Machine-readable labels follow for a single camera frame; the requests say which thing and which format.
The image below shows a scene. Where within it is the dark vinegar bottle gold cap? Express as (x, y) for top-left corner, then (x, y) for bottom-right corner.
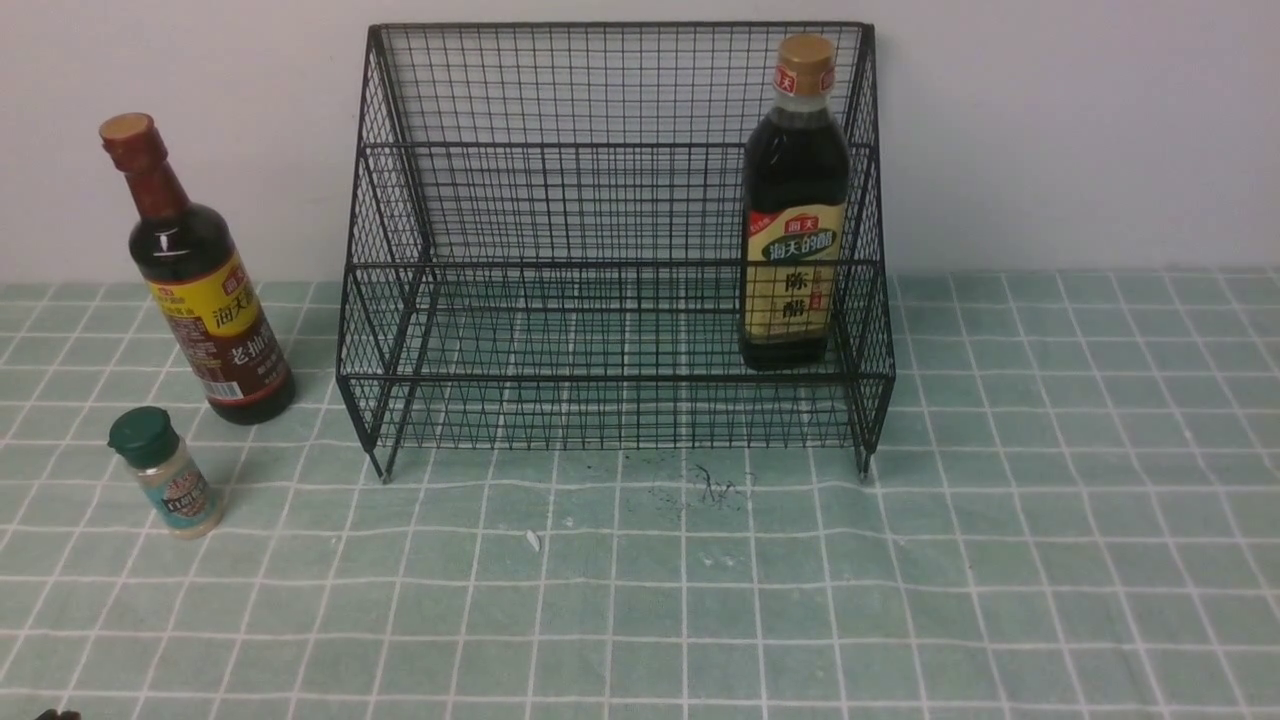
(739, 35), (851, 372)

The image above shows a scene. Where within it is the dark soy sauce bottle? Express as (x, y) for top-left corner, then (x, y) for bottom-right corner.
(99, 111), (294, 427)

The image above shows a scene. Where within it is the small green-capped seasoning jar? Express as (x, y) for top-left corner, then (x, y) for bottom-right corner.
(108, 406), (224, 539)

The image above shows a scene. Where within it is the green checkered tablecloth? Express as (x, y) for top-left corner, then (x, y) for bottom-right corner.
(1, 268), (1279, 719)

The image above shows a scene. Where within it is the black object at bottom edge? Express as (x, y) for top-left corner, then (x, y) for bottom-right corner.
(36, 708), (82, 720)

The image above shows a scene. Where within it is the black wire mesh shelf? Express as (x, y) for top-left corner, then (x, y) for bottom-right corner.
(335, 20), (896, 480)

